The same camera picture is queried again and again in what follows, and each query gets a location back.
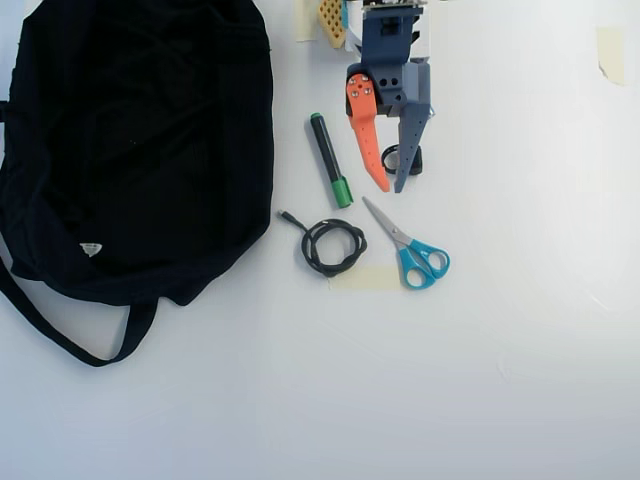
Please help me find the beige masking tape strip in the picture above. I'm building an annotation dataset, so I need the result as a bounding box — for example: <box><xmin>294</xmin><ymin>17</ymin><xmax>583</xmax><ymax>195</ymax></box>
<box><xmin>326</xmin><ymin>265</ymin><xmax>404</xmax><ymax>294</ymax></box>
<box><xmin>294</xmin><ymin>0</ymin><xmax>322</xmax><ymax>43</ymax></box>
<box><xmin>595</xmin><ymin>25</ymin><xmax>627</xmax><ymax>88</ymax></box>

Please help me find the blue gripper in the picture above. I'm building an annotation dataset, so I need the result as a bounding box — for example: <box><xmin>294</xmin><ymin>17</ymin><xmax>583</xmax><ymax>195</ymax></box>
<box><xmin>343</xmin><ymin>58</ymin><xmax>433</xmax><ymax>195</ymax></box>

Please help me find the coiled black cable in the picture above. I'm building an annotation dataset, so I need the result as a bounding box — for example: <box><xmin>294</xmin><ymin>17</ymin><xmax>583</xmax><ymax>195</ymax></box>
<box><xmin>277</xmin><ymin>209</ymin><xmax>370</xmax><ymax>279</ymax></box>

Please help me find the yellow honeycomb plastic part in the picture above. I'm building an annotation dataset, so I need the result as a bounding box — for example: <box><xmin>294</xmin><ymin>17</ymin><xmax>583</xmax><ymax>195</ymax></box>
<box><xmin>316</xmin><ymin>0</ymin><xmax>349</xmax><ymax>52</ymax></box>

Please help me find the blue scissors handle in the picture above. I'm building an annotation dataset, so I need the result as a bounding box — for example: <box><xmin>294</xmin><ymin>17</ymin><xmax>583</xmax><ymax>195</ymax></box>
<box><xmin>361</xmin><ymin>195</ymin><xmax>452</xmax><ymax>291</ymax></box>

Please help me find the black marker with green cap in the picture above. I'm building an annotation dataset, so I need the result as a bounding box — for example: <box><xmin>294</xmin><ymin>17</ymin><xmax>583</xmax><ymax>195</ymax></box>
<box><xmin>307</xmin><ymin>112</ymin><xmax>356</xmax><ymax>210</ymax></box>

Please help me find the black fabric bag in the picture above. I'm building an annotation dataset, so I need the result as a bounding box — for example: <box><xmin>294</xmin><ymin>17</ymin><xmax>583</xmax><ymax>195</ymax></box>
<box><xmin>0</xmin><ymin>0</ymin><xmax>277</xmax><ymax>369</ymax></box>

